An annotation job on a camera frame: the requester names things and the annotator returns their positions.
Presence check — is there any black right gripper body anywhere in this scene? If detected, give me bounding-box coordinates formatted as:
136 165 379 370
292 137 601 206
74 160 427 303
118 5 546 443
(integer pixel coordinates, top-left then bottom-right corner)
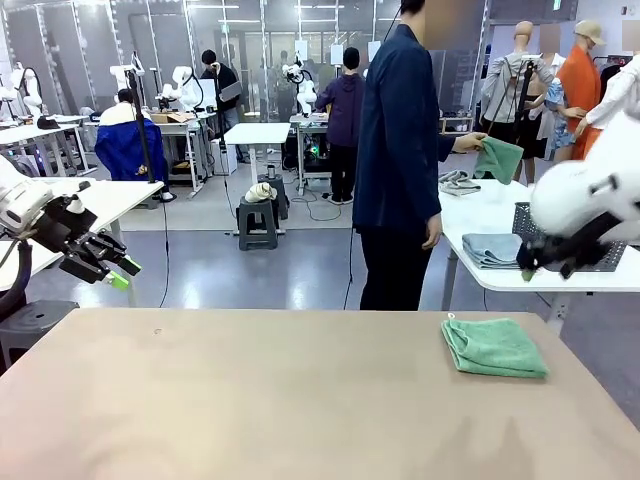
529 233 609 275

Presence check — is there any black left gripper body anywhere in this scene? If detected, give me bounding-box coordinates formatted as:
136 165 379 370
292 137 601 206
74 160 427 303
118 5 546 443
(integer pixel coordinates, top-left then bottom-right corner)
31 198 100 260

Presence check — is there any green terry towel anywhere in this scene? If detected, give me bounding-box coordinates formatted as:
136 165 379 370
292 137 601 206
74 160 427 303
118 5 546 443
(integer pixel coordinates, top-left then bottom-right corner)
440 318 550 380
473 137 525 186

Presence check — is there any navy-sleeved left forearm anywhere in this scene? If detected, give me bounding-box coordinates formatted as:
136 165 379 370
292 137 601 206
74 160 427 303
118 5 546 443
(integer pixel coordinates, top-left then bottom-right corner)
437 135 469 162

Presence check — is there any navy-sleeved right forearm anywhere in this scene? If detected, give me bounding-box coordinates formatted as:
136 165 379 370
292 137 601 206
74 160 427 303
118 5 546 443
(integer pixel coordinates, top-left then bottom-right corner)
422 164 445 224

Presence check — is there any grey mesh basket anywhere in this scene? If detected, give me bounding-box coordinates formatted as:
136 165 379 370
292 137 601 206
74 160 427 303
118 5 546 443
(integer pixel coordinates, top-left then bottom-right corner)
513 201 629 273

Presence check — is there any person's right hand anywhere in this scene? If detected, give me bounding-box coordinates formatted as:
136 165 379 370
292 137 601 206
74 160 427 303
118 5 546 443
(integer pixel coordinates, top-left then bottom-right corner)
421 214 445 252

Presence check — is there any person's left hand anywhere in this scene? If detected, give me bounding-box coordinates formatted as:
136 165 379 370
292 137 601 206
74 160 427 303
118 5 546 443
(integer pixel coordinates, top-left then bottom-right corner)
452 130 490 154

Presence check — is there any blue-grey folded towel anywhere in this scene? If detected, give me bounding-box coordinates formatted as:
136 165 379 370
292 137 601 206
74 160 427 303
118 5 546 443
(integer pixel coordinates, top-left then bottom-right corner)
461 232 526 271

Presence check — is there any white side table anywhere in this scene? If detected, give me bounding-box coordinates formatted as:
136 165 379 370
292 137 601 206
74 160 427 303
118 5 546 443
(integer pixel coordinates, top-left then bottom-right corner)
0 177 165 309
438 180 640 321

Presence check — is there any white lab table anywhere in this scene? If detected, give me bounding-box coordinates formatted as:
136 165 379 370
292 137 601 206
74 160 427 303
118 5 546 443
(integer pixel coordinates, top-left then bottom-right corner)
0 122 92 177

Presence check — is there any black-haired lab worker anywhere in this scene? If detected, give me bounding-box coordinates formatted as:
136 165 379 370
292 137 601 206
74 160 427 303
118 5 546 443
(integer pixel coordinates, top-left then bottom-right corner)
93 88 170 182

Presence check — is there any black tripod stand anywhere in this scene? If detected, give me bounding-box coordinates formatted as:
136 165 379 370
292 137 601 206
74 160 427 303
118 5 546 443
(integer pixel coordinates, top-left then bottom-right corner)
124 51 160 185
211 62 230 176
506 53 545 151

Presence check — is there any cardboard box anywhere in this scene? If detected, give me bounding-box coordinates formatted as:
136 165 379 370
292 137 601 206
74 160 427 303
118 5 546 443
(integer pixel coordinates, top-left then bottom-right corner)
149 112 197 125

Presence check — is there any grey plastic step stool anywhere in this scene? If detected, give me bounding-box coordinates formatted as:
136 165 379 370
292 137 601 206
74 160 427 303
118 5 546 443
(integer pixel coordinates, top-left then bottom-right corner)
237 196 280 252

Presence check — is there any beige cloth bundle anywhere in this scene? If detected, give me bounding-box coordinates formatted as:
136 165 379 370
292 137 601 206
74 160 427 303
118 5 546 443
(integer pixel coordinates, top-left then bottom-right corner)
243 182 279 204

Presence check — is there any wooden shoe shelf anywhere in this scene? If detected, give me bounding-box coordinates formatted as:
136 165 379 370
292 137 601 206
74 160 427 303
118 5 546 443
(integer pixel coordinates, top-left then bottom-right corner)
438 115 475 136

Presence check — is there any mannequin in orange jacket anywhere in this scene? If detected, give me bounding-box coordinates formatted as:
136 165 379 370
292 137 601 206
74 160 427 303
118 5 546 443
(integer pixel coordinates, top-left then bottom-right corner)
555 19 604 161

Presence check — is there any mannequin in white shirt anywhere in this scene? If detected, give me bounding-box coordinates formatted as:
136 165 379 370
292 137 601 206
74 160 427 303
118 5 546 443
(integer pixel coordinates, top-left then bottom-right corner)
574 54 640 161

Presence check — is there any dark grey stool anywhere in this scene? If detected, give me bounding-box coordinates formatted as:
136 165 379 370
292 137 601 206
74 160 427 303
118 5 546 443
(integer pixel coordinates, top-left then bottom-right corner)
257 173 291 221

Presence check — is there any mannequin in grey shirt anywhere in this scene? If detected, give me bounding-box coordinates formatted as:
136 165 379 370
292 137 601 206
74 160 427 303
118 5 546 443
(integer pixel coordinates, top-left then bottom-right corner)
479 20 557 182

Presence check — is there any white standing desk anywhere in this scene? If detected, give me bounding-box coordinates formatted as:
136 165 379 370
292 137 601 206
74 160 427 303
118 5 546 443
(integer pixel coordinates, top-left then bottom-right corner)
223 122 293 237

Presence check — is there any person in navy jacket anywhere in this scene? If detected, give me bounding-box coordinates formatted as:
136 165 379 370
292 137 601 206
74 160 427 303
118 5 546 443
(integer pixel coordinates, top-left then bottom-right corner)
352 0 446 312

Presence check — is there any grey laptop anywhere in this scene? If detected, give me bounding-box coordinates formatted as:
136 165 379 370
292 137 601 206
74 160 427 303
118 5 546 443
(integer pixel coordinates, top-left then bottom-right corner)
217 82 245 105

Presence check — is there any person in black top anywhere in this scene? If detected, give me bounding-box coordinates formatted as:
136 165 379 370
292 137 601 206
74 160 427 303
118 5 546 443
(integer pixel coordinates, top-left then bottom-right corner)
199 49 246 164

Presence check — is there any person in purple hoodie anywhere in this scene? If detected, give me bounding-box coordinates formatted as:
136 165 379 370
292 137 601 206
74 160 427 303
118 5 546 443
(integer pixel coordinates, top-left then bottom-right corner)
314 47 369 205

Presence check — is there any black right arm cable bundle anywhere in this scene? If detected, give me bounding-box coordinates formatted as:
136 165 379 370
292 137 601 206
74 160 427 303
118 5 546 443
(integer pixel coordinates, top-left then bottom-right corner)
559 212 629 280

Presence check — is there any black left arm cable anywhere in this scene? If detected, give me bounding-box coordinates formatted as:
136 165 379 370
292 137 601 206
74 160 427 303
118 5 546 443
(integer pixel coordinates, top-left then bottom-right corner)
0 239 34 321

